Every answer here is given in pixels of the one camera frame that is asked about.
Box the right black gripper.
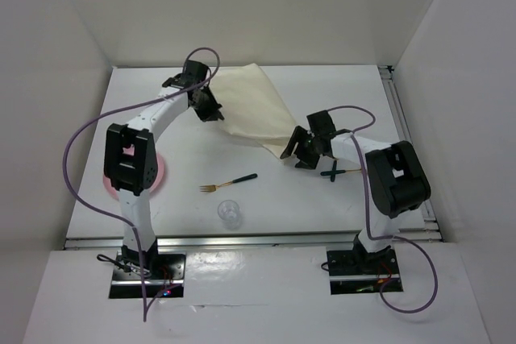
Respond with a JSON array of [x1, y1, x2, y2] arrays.
[[281, 125, 321, 170]]

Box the cream cloth placemat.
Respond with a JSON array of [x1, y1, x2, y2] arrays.
[[210, 64, 297, 159]]

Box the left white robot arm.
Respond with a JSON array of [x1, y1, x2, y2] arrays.
[[104, 60, 224, 279]]

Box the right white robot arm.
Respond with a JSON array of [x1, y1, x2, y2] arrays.
[[280, 110, 431, 273]]

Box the pink plate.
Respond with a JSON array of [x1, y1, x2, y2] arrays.
[[102, 152, 166, 201]]

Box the clear plastic cup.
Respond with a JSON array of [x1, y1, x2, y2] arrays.
[[218, 200, 243, 230]]

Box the gold knife green handle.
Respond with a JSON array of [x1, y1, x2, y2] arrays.
[[330, 159, 338, 183]]

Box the gold spoon green handle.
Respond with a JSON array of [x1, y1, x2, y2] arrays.
[[320, 168, 361, 176]]

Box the gold fork green handle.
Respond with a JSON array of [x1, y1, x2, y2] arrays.
[[199, 173, 258, 193]]

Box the aluminium front rail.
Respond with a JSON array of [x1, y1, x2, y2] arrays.
[[63, 230, 444, 250]]

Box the aluminium rail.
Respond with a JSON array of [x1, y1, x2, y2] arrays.
[[63, 230, 444, 250], [377, 65, 443, 242]]

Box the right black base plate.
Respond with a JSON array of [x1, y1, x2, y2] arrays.
[[320, 248, 403, 295]]

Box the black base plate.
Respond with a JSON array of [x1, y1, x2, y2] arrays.
[[96, 254, 186, 299], [320, 248, 403, 295]]

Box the aluminium right side rail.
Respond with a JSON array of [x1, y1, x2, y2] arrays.
[[377, 65, 443, 242]]

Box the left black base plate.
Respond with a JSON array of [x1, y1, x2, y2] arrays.
[[96, 254, 186, 299]]

